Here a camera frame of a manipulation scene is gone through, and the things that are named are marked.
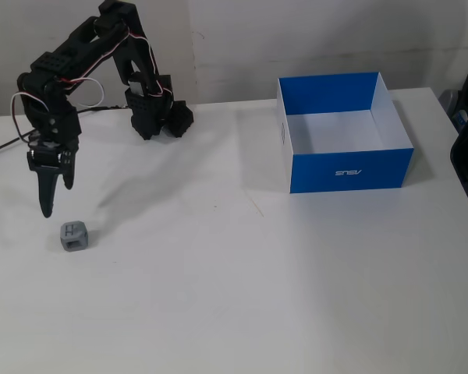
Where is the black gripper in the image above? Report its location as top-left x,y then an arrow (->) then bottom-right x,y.
23,91 -> 82,220

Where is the gray cube block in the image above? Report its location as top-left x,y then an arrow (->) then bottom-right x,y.
58,221 -> 88,253

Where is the blue white cardboard box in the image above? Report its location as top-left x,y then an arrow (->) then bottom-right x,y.
276,71 -> 416,195

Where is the black power cable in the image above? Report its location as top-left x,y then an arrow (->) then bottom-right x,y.
0,104 -> 130,158

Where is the white red servo wire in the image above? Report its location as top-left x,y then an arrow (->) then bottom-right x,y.
10,76 -> 105,143

